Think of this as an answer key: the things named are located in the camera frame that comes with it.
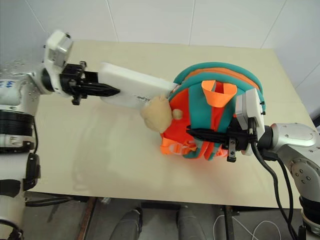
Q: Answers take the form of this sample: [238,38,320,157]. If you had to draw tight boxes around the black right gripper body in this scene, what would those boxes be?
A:
[224,117,256,163]

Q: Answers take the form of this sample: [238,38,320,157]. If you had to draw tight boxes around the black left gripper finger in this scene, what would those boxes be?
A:
[82,83,122,98]
[84,71,100,84]

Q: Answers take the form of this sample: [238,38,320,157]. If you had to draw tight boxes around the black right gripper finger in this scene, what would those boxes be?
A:
[185,127,229,138]
[191,136,228,144]

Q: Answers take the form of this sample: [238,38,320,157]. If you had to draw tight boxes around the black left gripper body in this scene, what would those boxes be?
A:
[59,60,89,106]

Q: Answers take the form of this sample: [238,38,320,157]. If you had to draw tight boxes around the white rectangular box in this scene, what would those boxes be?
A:
[96,61,178,110]

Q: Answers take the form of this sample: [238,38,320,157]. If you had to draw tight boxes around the orange and teal backpack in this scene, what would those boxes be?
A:
[139,61,264,161]

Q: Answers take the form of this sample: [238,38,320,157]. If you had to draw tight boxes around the rusty brown metal bar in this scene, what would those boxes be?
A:
[76,196,98,240]

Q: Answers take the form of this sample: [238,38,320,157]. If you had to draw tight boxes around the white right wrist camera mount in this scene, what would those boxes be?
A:
[234,88,267,156]

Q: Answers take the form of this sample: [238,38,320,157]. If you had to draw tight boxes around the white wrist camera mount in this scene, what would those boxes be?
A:
[234,88,267,156]
[41,29,74,97]

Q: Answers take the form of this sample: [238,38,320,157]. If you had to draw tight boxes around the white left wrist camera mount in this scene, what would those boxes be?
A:
[41,29,74,97]

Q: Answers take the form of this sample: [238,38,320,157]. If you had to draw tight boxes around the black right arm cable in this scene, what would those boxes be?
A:
[247,119,301,240]
[262,148,296,240]

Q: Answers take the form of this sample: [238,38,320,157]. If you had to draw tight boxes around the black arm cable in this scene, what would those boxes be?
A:
[247,119,301,240]
[31,121,40,155]
[262,148,296,240]

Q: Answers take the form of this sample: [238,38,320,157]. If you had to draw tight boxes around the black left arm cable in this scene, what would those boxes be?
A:
[31,121,40,155]

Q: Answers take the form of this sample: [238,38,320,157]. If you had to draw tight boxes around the thin white cable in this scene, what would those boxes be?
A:
[213,213,281,240]

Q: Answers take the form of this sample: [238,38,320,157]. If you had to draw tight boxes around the thick black cable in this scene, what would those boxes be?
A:
[24,196,74,208]

